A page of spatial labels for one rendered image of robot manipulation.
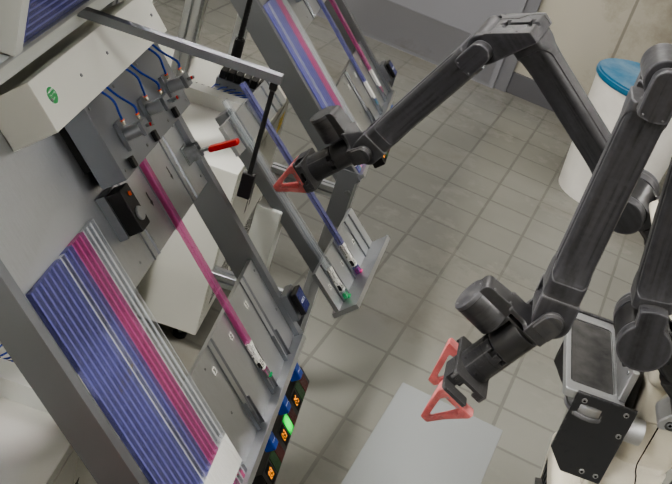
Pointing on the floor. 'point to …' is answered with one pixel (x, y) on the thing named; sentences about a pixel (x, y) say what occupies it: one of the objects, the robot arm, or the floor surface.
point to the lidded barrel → (611, 94)
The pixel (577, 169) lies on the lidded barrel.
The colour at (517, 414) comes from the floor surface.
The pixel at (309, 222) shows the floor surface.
